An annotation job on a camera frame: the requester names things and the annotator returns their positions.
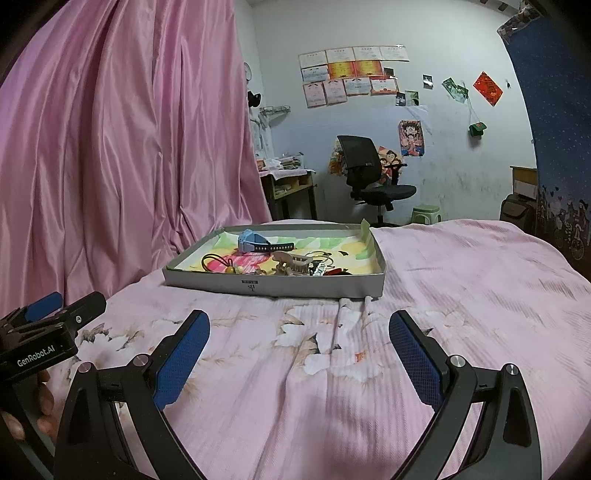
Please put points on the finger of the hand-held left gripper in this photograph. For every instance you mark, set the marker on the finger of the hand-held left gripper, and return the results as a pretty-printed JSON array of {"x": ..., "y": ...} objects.
[
  {"x": 44, "y": 304},
  {"x": 87, "y": 307}
]

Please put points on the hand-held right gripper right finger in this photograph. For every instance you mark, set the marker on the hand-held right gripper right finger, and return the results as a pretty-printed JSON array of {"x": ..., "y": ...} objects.
[{"x": 415, "y": 360}]

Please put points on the group of wall certificates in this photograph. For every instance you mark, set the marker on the group of wall certificates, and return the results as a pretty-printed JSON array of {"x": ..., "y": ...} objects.
[{"x": 341, "y": 69}]

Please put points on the person's left hand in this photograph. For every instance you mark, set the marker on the person's left hand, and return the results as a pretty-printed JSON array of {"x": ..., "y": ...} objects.
[{"x": 46, "y": 401}]

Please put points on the beige hair claw clip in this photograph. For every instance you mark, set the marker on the beige hair claw clip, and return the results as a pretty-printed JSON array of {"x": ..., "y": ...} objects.
[{"x": 291, "y": 263}]

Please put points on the red paper wall decoration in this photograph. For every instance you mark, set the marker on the red paper wall decoration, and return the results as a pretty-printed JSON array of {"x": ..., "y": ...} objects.
[{"x": 488, "y": 88}]

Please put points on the green hanging pouch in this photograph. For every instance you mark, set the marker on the green hanging pouch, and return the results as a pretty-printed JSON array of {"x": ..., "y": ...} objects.
[{"x": 477, "y": 128}]

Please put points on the green plastic stool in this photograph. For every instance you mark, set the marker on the green plastic stool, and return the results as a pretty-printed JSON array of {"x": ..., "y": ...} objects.
[{"x": 425, "y": 213}]

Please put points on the grey cardboard tray box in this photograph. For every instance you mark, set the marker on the grey cardboard tray box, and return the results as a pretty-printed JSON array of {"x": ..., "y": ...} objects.
[{"x": 300, "y": 286}]

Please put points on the orange cartoon wall poster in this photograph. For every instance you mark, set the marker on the orange cartoon wall poster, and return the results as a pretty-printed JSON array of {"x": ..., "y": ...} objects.
[{"x": 390, "y": 159}]

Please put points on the pink satin curtain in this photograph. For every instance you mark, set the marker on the pink satin curtain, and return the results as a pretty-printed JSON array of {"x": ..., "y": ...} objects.
[{"x": 115, "y": 138}]

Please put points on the pink floral bedsheet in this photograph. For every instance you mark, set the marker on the pink floral bedsheet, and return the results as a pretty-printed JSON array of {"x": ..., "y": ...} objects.
[{"x": 461, "y": 286}]

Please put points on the blue starry curtain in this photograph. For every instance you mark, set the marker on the blue starry curtain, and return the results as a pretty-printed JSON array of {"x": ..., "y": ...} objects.
[{"x": 554, "y": 115}]

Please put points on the painted paper tray lining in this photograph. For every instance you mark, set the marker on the painted paper tray lining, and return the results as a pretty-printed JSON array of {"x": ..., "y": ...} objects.
[{"x": 323, "y": 242}]

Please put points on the light blue watch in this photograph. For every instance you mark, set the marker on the light blue watch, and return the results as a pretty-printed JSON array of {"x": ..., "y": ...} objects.
[{"x": 249, "y": 240}]

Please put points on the cartoon boy wall poster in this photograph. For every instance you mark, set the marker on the cartoon boy wall poster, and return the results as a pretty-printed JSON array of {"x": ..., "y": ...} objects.
[{"x": 412, "y": 138}]

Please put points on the black wall-mounted object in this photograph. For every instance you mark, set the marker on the black wall-mounted object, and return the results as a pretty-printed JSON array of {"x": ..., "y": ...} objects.
[{"x": 253, "y": 99}]

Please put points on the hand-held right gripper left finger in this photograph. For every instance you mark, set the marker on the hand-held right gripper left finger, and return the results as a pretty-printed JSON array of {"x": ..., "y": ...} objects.
[{"x": 182, "y": 360}]

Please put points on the scattered wall photo prints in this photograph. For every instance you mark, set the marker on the scattered wall photo prints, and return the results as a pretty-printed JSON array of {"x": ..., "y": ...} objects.
[{"x": 455, "y": 90}]

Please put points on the black office chair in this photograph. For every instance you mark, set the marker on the black office chair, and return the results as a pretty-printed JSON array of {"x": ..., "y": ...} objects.
[{"x": 385, "y": 193}]

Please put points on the pile of books and papers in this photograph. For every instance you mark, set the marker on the pile of books and papers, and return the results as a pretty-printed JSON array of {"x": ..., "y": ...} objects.
[{"x": 286, "y": 164}]

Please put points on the wooden desk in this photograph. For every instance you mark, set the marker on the wooden desk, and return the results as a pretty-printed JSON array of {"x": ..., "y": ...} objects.
[{"x": 291, "y": 184}]

